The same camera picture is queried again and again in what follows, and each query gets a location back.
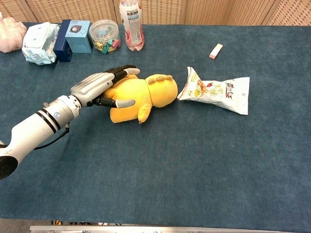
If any pink white eraser block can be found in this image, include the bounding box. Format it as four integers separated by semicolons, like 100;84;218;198
209;43;224;60

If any dark blue box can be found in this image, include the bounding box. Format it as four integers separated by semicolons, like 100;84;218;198
53;19;73;63

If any light blue speaker box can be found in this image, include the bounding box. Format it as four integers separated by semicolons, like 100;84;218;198
65;20;94;54

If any wet wipes pack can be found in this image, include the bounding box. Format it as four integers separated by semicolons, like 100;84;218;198
21;21;60;66

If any white snack bag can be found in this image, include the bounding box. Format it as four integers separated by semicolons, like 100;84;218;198
176;67;250;116

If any clear jar of binder clips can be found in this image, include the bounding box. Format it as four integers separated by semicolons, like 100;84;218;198
88;19;121;55

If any pink plush object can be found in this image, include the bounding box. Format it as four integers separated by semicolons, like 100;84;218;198
0;12;27;53

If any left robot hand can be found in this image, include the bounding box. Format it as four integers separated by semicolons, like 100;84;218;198
70;64;141;109

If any blue felt table mat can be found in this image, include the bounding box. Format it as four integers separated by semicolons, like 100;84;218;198
0;22;311;233

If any yellow plush toy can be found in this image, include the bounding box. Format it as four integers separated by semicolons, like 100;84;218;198
103;74;178;125

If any pink drink bottle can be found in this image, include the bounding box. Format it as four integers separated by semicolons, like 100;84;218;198
119;0;145;52

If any woven folding screen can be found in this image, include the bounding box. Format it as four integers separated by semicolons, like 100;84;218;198
0;0;311;26

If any aluminium frame rail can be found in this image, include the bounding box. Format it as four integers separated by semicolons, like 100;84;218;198
29;225;311;233

